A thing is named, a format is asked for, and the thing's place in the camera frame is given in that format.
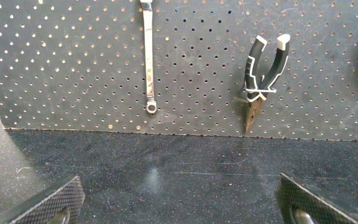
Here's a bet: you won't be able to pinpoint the wrench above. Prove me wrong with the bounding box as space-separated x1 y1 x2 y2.
139 0 158 114

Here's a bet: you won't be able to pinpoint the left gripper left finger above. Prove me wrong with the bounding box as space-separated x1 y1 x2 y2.
0 175 86 224

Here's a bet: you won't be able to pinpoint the black and white pliers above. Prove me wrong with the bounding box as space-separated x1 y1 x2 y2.
244 34 291 134

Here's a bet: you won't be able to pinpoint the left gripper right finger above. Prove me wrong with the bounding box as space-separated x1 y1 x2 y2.
275 173 358 224

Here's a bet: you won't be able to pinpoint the black pegboard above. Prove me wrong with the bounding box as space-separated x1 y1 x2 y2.
0 0 358 142

